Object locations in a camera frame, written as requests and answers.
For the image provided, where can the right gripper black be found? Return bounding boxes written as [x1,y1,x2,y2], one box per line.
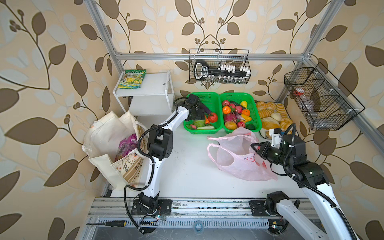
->
[250,140,291,169]

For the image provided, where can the green cabbage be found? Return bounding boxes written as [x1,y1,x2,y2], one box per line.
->
[193,120,206,128]

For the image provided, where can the green basket with fruit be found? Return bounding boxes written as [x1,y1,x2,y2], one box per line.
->
[220,93,262,134]

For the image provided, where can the tray of bread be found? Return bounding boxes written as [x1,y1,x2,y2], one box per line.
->
[256,101,293,140]

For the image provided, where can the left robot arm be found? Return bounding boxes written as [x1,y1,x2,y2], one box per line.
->
[124,94,205,235]

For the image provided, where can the pink plastic grocery bag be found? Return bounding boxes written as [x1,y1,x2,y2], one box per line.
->
[207,128,278,182]

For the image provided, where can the yellow-green snack packet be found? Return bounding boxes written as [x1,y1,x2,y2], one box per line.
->
[118,70,147,90]

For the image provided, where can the red-capped bottle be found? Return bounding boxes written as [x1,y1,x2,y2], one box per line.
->
[294,88,315,112]

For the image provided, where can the black wire basket back wall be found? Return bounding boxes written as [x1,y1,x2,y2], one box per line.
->
[189,48,252,85]

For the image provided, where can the black wire basket wall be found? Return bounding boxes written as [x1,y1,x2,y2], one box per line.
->
[284,63,366,131]
[189,48,252,85]

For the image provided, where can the green basket with vegetables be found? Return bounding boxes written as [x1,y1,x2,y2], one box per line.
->
[183,92,224,135]

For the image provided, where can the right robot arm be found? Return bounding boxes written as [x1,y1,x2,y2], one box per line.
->
[251,124,359,240]

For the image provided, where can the red tomato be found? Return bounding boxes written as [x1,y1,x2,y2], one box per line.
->
[207,113,218,123]

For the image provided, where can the black-handled screwdriver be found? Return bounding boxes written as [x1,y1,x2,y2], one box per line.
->
[87,220,127,228]

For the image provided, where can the cream canvas tote bag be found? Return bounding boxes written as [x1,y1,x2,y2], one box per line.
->
[82,112,146,190]

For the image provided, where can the white-green cucumber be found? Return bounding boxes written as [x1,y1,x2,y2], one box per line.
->
[197,126,215,130]

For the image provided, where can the black wire basket right wall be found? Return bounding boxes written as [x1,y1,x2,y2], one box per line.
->
[284,63,366,131]

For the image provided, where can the magenta snack bag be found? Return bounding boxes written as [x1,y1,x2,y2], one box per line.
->
[115,134,138,162]

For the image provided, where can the white two-tier shelf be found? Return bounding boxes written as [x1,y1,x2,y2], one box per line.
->
[113,71,175,116]

